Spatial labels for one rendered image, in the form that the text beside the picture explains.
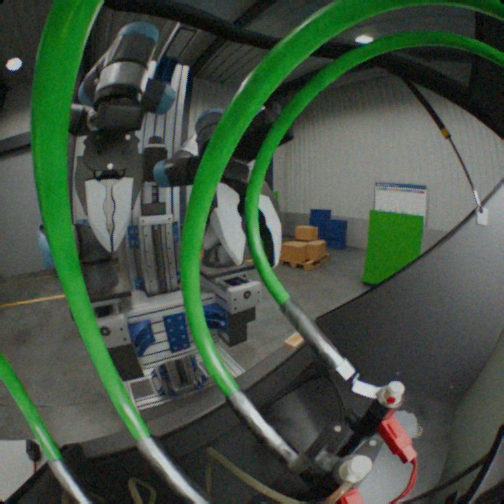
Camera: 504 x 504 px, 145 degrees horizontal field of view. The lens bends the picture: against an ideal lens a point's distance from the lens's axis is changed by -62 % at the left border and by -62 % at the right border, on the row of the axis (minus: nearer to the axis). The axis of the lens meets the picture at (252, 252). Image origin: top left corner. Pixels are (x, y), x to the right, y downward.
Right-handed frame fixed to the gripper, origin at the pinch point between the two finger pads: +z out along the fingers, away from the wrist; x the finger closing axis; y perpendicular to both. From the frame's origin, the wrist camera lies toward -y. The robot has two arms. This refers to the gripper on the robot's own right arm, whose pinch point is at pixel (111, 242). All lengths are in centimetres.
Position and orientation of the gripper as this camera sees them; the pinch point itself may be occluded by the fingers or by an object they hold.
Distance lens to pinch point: 26.6
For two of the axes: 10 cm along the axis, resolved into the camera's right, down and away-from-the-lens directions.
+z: 0.0, 9.7, 2.3
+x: -7.1, 1.6, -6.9
